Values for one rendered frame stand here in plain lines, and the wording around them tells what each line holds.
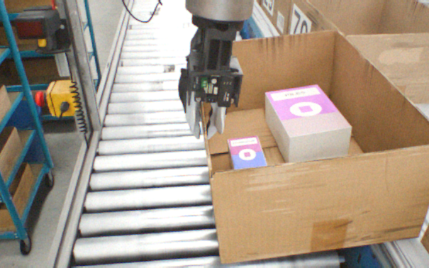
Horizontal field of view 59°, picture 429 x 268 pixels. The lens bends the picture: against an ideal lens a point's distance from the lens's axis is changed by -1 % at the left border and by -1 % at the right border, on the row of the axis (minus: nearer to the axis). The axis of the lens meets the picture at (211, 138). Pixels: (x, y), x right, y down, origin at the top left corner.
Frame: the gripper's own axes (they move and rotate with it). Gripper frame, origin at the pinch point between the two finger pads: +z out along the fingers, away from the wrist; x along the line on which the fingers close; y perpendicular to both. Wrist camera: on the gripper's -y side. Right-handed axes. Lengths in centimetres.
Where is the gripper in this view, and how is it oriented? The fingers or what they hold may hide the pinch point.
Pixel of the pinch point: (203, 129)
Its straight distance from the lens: 63.9
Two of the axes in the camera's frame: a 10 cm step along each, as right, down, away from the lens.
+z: -1.1, 8.2, 5.7
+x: 9.9, 0.3, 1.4
